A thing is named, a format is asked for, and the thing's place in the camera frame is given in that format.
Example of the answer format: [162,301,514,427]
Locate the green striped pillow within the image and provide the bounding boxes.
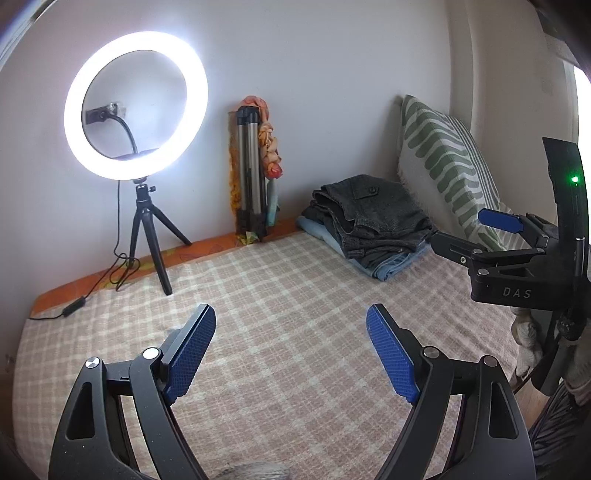
[397,95,527,252]

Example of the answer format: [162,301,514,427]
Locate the folded dark grey pants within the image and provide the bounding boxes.
[302,208,430,269]

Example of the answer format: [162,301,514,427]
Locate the small black tripod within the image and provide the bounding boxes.
[115,178,193,296]

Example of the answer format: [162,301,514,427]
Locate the folded blue jeans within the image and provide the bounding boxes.
[295,217,432,282]

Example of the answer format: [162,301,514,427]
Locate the black gooseneck phone holder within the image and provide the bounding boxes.
[83,102,140,155]

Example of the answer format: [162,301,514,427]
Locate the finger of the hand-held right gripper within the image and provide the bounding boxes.
[479,208,557,251]
[430,230,546,278]

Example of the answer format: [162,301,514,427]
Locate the folded silver tripod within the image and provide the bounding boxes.
[229,106,269,241]

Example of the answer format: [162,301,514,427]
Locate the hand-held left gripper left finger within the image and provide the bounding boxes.
[48,304,217,480]

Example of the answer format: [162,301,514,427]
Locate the orange patterned scarf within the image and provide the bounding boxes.
[226,95,283,244]

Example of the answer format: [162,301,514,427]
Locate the person's right hand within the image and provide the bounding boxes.
[512,308,546,377]

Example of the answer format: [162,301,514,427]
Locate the pink plaid blanket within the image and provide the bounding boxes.
[11,231,522,480]

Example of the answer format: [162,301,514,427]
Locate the black ring light cable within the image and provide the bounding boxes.
[30,180,140,319]

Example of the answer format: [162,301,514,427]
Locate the white ring light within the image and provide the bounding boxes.
[64,30,208,180]

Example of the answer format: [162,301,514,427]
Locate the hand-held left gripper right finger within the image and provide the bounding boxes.
[366,303,536,480]

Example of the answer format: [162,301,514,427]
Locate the person's striped clothing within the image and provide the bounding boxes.
[529,383,591,480]

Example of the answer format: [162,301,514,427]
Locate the grey checked short pants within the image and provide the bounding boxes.
[311,174,437,243]

